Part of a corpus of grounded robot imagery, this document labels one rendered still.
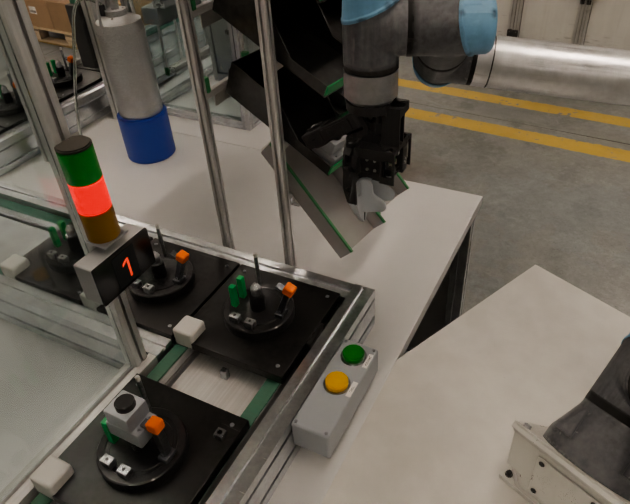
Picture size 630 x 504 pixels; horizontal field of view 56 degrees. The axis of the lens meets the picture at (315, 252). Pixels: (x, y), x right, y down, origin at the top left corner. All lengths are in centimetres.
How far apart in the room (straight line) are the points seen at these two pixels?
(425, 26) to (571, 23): 414
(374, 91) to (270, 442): 56
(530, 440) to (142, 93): 144
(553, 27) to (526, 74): 402
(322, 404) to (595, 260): 215
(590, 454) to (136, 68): 152
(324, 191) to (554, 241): 192
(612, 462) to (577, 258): 210
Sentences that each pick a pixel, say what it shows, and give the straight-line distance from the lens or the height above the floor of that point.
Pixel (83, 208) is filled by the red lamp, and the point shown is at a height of 132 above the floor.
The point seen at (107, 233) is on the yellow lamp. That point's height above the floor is 128.
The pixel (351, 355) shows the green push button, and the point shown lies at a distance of 108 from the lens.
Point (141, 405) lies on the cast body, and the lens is 93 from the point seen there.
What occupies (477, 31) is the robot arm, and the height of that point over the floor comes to 153.
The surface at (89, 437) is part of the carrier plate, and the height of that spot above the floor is 97.
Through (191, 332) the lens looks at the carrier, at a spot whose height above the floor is 99.
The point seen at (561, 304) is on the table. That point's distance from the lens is 140.
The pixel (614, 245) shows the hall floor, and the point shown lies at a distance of 313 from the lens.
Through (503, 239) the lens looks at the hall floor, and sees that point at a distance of 301.
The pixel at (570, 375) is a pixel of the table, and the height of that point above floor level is 86.
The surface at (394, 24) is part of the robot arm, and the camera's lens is 79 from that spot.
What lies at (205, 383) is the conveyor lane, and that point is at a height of 92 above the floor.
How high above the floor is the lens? 178
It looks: 38 degrees down
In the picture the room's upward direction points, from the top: 4 degrees counter-clockwise
